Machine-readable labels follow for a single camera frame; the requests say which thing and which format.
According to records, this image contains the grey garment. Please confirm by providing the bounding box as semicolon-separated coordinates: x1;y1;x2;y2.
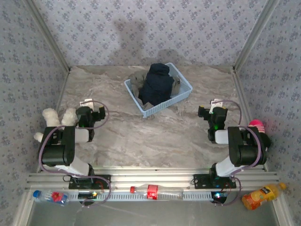
128;72;182;106

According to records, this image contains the light blue plastic basket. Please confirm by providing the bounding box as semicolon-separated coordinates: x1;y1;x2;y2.
124;62;193;119

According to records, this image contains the navy blue garment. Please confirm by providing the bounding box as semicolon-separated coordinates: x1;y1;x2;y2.
138;63;175;107

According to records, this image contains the white teddy bear pink outfit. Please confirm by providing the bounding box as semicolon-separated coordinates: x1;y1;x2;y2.
33;107;79;143

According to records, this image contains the pink doll plush black hair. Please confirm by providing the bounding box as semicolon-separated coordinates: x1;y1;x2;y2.
248;119;272;153

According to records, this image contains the black controller board with LED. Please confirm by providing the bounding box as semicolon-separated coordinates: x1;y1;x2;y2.
211;191;228;203
78;192;97;200

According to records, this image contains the clear water bottle blue cap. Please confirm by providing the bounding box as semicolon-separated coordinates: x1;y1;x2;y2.
32;190;71;207

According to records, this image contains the orange juice bottle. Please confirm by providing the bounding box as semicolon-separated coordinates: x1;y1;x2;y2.
241;182;287;211

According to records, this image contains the clear cola bottle red cap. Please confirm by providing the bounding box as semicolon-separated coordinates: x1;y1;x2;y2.
130;184;184;201

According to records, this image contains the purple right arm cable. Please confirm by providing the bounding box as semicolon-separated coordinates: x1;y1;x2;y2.
213;100;268;207

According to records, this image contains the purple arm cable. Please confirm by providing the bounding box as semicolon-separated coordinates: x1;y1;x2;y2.
38;100;111;208
213;100;268;207

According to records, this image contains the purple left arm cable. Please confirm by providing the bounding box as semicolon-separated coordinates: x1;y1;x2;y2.
38;100;111;208

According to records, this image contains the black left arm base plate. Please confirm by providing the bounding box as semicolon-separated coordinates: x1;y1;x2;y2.
68;174;111;190

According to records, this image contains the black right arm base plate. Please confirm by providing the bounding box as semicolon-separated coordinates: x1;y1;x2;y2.
193;173;237;189

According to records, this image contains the grey slotted cable duct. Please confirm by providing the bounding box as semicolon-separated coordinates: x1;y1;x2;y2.
68;190;226;202

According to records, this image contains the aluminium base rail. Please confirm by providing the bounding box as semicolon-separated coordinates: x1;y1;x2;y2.
24;166;280;191

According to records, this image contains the aluminium corner post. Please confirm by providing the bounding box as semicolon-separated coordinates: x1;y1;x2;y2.
23;0;71;71
232;0;281;71

